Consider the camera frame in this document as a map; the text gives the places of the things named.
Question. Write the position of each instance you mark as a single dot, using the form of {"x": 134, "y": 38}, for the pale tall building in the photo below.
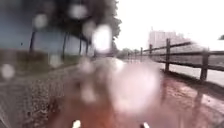
{"x": 163, "y": 38}

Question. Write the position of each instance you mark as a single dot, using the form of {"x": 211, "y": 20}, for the row of trees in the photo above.
{"x": 66, "y": 16}

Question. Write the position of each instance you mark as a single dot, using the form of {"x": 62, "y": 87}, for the robot's own part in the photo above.
{"x": 145, "y": 125}
{"x": 76, "y": 124}

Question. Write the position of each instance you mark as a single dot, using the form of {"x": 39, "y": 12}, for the wet red paved path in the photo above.
{"x": 173, "y": 100}

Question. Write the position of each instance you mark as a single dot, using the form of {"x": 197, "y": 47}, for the grass verge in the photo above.
{"x": 30, "y": 65}

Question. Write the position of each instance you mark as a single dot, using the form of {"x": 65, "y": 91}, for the grey gravel strip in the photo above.
{"x": 26, "y": 100}

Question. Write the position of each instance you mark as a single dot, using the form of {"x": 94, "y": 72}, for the pale ground beyond fence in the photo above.
{"x": 216, "y": 76}

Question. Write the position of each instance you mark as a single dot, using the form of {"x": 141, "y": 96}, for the dark wooden rail fence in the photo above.
{"x": 167, "y": 55}

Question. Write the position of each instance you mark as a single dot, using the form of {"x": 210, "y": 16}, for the blue grey wall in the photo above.
{"x": 13, "y": 30}

